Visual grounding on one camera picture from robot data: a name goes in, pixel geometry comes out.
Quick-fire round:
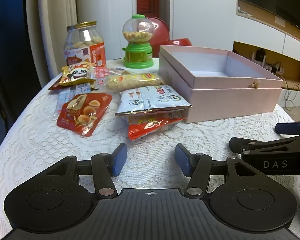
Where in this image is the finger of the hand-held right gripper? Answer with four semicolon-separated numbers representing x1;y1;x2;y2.
275;121;300;135
229;134;300;155

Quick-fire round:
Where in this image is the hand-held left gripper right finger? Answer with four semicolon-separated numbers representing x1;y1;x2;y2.
175;143;256;198

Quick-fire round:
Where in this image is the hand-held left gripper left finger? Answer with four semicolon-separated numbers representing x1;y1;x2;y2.
45;143;128;198

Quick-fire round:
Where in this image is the orange red snack packet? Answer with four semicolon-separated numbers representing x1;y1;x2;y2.
127;112;188;142

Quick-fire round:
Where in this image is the pink cardboard box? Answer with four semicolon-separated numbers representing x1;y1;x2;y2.
158;45;283;124

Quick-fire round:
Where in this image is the white snack packet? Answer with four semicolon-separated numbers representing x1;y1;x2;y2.
115;85;193;117

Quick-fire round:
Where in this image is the red pastry snack packet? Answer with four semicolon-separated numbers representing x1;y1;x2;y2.
56;92;113;137

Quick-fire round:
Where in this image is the clear rice cracker pack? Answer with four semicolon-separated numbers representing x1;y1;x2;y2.
100;72;166;93

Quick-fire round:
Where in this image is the blue white candy strip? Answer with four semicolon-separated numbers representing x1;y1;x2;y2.
55;84;95;117

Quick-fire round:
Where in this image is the white lace tablecloth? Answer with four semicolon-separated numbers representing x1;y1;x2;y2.
0;57;300;240

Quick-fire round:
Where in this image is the panda print snack packet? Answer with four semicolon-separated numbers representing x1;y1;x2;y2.
48;62;97;91

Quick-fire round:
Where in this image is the green candy dispenser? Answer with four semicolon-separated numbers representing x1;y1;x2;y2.
122;14;154;69

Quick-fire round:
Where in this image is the clear plastic biscuit jar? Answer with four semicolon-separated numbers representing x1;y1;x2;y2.
63;21;107;68

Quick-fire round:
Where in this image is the red apple-shaped container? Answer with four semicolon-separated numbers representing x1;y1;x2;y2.
145;17;192;58

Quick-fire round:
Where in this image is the black television screen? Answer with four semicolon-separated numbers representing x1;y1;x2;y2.
236;0;300;47

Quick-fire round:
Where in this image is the dark blue curtain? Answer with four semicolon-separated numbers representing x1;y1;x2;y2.
0;0;42;150

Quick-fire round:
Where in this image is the white ribbed panel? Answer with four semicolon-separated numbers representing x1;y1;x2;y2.
26;0;78;88

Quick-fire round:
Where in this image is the white cable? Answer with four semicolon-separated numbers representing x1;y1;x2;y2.
282;74;300;111

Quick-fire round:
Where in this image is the wooden wall shelf niche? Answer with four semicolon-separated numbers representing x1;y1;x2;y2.
233;41;300;92

